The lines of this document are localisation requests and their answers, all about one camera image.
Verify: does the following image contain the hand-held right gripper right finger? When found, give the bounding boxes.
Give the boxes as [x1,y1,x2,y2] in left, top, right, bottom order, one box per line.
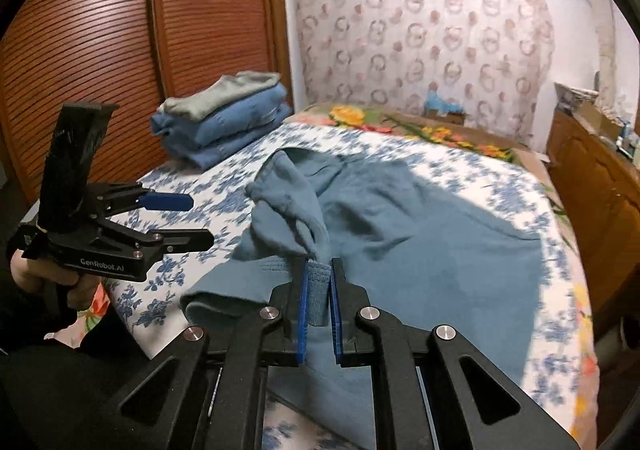
[329,257,583,450]

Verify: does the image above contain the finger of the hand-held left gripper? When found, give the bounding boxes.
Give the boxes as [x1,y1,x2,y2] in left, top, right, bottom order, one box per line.
[100,228,215,267]
[90,182,195,219]

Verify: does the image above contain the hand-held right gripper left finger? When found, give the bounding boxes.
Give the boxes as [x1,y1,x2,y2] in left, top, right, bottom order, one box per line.
[102,257,308,450]

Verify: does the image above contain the person's left forearm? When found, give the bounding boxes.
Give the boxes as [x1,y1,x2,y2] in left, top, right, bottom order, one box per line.
[0,275,68,353]

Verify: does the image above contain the person's left hand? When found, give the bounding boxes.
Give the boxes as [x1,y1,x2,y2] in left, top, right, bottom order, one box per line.
[10,250,102,311]

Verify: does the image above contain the folded blue jeans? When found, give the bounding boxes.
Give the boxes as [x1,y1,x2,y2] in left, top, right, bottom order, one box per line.
[162,104,293,169]

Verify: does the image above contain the stack of folded clothes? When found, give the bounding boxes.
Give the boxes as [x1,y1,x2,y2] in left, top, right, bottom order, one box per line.
[150,84,288,148]

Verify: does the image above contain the folded grey garment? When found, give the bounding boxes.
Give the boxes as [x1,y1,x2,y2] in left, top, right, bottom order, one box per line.
[159,71,282,121]

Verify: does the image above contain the wooden louvred wardrobe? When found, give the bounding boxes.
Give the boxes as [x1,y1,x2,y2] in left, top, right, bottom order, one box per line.
[0,0,294,213]

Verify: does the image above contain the person's dark clothing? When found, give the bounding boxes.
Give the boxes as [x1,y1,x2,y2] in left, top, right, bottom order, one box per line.
[0,310,153,450]

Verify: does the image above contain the bed with floral sheet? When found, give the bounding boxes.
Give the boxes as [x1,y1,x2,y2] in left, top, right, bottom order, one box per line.
[47,102,601,396]

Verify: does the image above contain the blue floral white bedsheet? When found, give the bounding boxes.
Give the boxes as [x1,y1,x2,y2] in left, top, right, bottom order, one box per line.
[102,122,601,450]

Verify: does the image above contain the small cardboard box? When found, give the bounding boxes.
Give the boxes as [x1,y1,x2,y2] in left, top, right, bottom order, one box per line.
[427,108,468,127]

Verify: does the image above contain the small light blue item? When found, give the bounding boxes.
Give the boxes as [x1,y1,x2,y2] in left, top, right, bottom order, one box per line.
[425,84,466,115]

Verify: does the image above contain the wooden cabinet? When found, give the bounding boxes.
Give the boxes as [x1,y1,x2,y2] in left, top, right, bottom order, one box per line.
[545,107,640,331]

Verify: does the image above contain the patterned box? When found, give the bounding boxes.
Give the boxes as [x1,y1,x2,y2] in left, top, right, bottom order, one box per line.
[554,82,601,113]

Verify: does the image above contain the open cardboard box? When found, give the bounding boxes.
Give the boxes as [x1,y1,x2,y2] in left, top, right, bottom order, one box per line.
[575,104,623,141]

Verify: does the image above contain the ring patterned curtain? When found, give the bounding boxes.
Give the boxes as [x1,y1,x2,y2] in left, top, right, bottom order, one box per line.
[282,0,556,151]

